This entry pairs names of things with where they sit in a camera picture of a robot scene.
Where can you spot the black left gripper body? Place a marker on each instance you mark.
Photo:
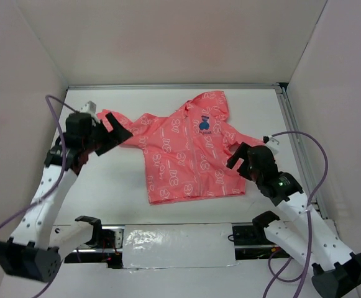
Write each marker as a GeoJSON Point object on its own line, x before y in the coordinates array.
{"type": "Point", "coordinates": [94, 141]}

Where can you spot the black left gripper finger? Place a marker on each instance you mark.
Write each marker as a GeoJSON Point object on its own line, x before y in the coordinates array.
{"type": "Point", "coordinates": [117, 133]}
{"type": "Point", "coordinates": [102, 148]}

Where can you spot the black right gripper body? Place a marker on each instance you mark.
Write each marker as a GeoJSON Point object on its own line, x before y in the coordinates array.
{"type": "Point", "coordinates": [254, 174]}

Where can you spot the pink jacket with white lining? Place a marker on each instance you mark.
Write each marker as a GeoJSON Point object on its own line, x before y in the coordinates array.
{"type": "Point", "coordinates": [186, 153]}

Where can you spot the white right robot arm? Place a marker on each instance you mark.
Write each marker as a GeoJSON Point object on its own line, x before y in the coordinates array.
{"type": "Point", "coordinates": [334, 268]}

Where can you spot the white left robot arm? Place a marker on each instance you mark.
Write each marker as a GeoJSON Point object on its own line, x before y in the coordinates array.
{"type": "Point", "coordinates": [31, 252]}

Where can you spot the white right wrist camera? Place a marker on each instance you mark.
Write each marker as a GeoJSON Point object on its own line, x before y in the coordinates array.
{"type": "Point", "coordinates": [272, 143]}

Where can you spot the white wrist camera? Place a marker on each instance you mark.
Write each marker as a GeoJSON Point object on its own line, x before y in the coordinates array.
{"type": "Point", "coordinates": [272, 143]}
{"type": "Point", "coordinates": [90, 108]}

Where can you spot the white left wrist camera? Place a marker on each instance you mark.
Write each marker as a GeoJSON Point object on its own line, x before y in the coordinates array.
{"type": "Point", "coordinates": [90, 108]}

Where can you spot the aluminium frame rail right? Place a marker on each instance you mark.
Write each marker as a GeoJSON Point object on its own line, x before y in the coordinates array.
{"type": "Point", "coordinates": [298, 143]}

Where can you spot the aluminium frame rail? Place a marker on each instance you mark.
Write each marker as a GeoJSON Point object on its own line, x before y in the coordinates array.
{"type": "Point", "coordinates": [207, 86]}
{"type": "Point", "coordinates": [298, 143]}

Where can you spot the aluminium frame rail back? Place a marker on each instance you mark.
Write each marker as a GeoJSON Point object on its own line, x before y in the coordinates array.
{"type": "Point", "coordinates": [207, 86]}

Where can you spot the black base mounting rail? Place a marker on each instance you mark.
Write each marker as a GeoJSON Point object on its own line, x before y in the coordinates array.
{"type": "Point", "coordinates": [248, 245]}

